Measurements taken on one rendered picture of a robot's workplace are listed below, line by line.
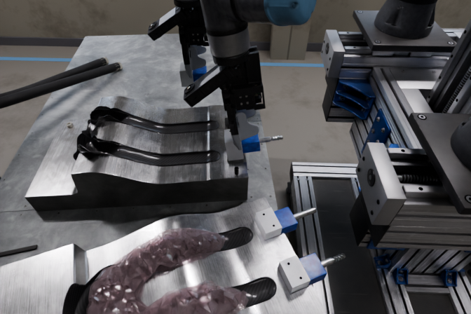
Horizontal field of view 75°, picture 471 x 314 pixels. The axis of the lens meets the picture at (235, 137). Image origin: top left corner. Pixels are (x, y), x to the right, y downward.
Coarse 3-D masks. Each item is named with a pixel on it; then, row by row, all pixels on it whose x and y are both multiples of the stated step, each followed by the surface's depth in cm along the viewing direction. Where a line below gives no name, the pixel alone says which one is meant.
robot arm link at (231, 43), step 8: (240, 32) 53; (248, 32) 55; (208, 40) 55; (216, 40) 53; (224, 40) 53; (232, 40) 53; (240, 40) 53; (248, 40) 55; (216, 48) 54; (224, 48) 54; (232, 48) 54; (240, 48) 54; (248, 48) 56; (216, 56) 55; (224, 56) 54; (232, 56) 54
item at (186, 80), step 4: (180, 64) 89; (180, 68) 88; (184, 68) 88; (200, 68) 90; (204, 68) 90; (180, 72) 87; (184, 72) 87; (192, 72) 88; (196, 72) 89; (200, 72) 89; (204, 72) 89; (180, 76) 88; (184, 76) 88; (188, 76) 88; (192, 76) 88; (196, 76) 89; (200, 76) 89; (184, 80) 89; (188, 80) 89; (192, 80) 89; (184, 84) 90; (188, 84) 90
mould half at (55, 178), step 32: (64, 128) 84; (96, 128) 74; (128, 128) 76; (224, 128) 80; (64, 160) 76; (96, 160) 66; (128, 160) 69; (224, 160) 72; (32, 192) 69; (64, 192) 69; (96, 192) 69; (128, 192) 70; (160, 192) 70; (192, 192) 71; (224, 192) 72
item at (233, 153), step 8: (224, 136) 69; (256, 136) 70; (280, 136) 70; (232, 144) 68; (248, 144) 69; (256, 144) 69; (232, 152) 69; (240, 152) 69; (248, 152) 70; (232, 160) 71
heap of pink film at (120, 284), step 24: (168, 240) 54; (192, 240) 56; (216, 240) 59; (120, 264) 55; (144, 264) 54; (168, 264) 53; (96, 288) 52; (120, 288) 52; (192, 288) 50; (216, 288) 51; (96, 312) 49; (120, 312) 48; (144, 312) 49; (168, 312) 48; (192, 312) 47; (216, 312) 49
